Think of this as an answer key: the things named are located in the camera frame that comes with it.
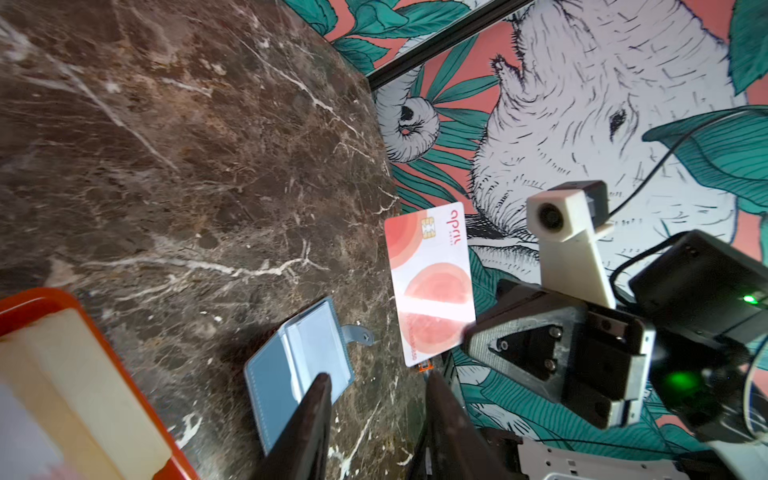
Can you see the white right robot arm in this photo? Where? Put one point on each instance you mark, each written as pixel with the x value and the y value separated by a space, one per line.
pixel 694 328

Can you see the red white credit card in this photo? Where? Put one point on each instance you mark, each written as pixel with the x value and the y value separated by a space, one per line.
pixel 430 270

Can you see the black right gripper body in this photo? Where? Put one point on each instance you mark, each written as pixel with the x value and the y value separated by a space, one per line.
pixel 593 360

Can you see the orange toy car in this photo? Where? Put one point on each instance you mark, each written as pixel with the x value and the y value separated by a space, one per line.
pixel 426 366

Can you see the blue card holder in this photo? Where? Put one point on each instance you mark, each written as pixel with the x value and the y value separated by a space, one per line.
pixel 281 372

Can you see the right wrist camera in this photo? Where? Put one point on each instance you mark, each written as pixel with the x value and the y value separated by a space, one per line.
pixel 568 221

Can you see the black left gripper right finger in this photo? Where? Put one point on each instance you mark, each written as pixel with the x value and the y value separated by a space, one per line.
pixel 449 446

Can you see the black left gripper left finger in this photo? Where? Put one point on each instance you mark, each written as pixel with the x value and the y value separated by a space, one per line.
pixel 301 451

